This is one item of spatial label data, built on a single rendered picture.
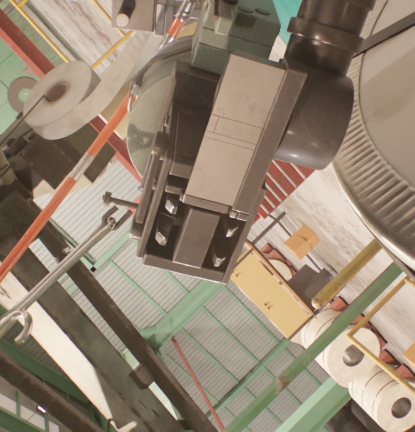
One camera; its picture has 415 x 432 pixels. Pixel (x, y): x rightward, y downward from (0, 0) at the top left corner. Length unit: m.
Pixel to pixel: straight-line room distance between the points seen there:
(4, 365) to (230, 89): 0.95
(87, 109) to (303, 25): 0.73
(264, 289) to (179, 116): 10.03
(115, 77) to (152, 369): 0.57
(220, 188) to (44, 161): 0.87
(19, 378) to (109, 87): 0.59
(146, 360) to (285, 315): 9.65
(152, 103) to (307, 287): 10.43
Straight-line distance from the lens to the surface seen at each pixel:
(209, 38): 0.55
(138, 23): 0.76
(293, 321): 10.99
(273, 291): 10.60
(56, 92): 1.24
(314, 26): 0.47
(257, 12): 0.56
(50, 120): 1.16
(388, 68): 0.71
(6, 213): 1.24
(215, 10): 0.51
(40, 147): 1.29
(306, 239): 9.75
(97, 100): 1.16
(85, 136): 1.43
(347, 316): 4.03
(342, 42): 0.47
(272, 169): 5.53
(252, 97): 0.42
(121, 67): 1.15
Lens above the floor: 1.46
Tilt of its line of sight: 3 degrees down
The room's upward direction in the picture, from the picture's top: 134 degrees counter-clockwise
